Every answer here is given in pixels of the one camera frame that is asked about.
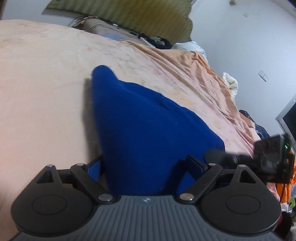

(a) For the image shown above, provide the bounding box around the white crumpled blanket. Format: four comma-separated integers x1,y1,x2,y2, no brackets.
171,41,208,61

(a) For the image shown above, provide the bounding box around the dark clothes pile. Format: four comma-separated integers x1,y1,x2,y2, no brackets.
239,109,270,140

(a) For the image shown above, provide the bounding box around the blue knitted garment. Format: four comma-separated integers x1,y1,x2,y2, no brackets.
92,65,225,196

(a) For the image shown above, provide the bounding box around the white wall switch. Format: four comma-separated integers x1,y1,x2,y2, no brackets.
258,70,269,82

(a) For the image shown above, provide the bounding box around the orange cloth pile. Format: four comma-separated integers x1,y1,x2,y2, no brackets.
276,162,295,203

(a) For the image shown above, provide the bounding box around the striped grey pillow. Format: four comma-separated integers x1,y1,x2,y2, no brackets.
69,16,152,46

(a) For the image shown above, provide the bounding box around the cream crumpled cloth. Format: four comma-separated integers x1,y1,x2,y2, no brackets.
222,72,238,98

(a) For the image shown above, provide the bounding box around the pink bed sheet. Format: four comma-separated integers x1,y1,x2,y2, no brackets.
1,20,258,240

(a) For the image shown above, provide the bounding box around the olive green quilted headboard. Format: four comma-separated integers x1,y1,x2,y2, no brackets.
46,0,193,44

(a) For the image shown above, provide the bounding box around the grey monitor screen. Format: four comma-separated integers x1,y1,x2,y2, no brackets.
275,95,296,152

